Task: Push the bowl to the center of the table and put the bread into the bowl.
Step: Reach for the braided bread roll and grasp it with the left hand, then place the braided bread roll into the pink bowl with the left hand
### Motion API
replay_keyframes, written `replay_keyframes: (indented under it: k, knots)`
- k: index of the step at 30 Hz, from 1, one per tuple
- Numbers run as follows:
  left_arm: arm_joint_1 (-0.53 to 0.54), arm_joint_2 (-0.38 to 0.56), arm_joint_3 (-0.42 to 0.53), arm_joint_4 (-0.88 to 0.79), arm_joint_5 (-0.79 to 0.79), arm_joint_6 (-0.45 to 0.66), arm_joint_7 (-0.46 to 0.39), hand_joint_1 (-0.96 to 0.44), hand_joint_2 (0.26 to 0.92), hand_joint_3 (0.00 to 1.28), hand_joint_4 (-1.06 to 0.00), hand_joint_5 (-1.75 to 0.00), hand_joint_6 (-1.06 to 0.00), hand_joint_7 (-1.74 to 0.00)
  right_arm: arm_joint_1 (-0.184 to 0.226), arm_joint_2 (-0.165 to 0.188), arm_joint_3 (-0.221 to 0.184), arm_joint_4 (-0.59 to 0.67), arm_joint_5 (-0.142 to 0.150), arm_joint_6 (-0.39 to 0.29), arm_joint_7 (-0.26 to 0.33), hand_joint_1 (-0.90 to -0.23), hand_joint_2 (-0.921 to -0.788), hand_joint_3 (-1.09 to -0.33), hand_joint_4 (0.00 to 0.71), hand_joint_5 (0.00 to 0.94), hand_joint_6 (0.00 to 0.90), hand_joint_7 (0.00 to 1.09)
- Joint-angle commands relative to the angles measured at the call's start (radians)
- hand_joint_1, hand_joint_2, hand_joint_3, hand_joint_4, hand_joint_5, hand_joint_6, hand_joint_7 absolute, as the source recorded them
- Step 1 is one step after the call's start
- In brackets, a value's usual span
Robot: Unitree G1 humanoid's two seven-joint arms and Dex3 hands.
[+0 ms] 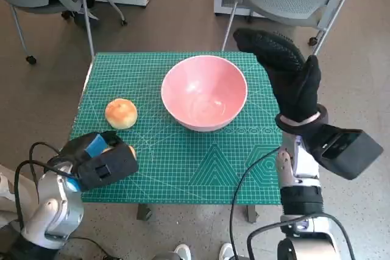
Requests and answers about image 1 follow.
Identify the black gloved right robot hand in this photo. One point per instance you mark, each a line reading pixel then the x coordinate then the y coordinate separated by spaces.
pixel 295 89

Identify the bare left hand blue tape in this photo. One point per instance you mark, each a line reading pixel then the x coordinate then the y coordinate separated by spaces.
pixel 79 148

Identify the square toy toast slice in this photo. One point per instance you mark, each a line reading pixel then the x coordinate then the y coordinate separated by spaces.
pixel 132 150

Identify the round toy bread bun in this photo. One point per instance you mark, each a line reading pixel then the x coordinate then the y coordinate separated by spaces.
pixel 120 113

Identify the pink bowl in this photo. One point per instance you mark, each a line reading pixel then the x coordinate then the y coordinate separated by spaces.
pixel 204 89

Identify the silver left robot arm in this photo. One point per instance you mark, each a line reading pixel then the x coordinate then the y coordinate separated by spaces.
pixel 51 208

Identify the green cutting mat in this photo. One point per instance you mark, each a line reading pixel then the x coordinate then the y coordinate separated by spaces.
pixel 170 162

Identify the white shoe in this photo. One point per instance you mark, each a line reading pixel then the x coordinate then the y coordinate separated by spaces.
pixel 227 252
pixel 182 252

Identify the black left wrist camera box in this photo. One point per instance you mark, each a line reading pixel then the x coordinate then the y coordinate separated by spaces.
pixel 106 168

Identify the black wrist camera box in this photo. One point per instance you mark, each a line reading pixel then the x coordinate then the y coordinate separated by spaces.
pixel 347 153
pixel 106 168

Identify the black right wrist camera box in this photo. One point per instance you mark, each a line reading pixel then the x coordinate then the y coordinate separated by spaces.
pixel 347 153

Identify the black table leg bracket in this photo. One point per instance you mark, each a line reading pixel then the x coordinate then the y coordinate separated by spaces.
pixel 143 211
pixel 252 213

